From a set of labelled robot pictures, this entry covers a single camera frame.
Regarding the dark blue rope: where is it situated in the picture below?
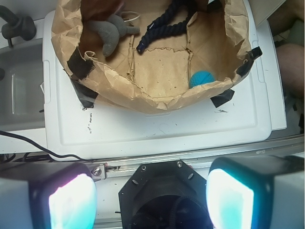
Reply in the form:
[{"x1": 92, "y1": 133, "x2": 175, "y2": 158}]
[{"x1": 136, "y1": 0, "x2": 198, "y2": 53}]

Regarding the aluminium rail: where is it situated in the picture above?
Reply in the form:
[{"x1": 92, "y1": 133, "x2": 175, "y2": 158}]
[{"x1": 81, "y1": 134, "x2": 305, "y2": 178}]

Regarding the black octagonal mount plate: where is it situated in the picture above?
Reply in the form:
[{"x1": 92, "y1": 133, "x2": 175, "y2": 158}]
[{"x1": 118, "y1": 160, "x2": 214, "y2": 229}]

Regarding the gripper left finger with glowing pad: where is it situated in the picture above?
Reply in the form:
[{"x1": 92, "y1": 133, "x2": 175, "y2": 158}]
[{"x1": 0, "y1": 163, "x2": 97, "y2": 229}]

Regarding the black clamp knob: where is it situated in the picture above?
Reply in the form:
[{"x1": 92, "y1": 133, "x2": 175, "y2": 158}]
[{"x1": 0, "y1": 5, "x2": 36, "y2": 48}]

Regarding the silver rail bracket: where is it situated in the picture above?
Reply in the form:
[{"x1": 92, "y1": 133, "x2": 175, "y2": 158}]
[{"x1": 89, "y1": 163, "x2": 107, "y2": 182}]

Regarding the brown paper bag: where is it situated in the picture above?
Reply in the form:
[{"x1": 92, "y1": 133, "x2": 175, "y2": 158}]
[{"x1": 51, "y1": 0, "x2": 262, "y2": 114}]

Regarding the blue ball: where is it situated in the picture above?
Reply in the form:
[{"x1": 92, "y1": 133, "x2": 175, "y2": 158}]
[{"x1": 189, "y1": 71, "x2": 215, "y2": 88}]

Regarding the white elastic loop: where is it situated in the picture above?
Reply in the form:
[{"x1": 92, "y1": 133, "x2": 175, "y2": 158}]
[{"x1": 119, "y1": 11, "x2": 141, "y2": 22}]

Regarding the thin black cable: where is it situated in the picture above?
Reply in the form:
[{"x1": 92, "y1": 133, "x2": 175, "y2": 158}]
[{"x1": 0, "y1": 130, "x2": 93, "y2": 164}]

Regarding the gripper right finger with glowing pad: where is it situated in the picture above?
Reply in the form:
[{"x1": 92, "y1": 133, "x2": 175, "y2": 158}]
[{"x1": 206, "y1": 155, "x2": 305, "y2": 229}]

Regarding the grey plush bunny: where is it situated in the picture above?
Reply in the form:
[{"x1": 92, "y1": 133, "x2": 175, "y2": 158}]
[{"x1": 87, "y1": 14, "x2": 140, "y2": 57}]

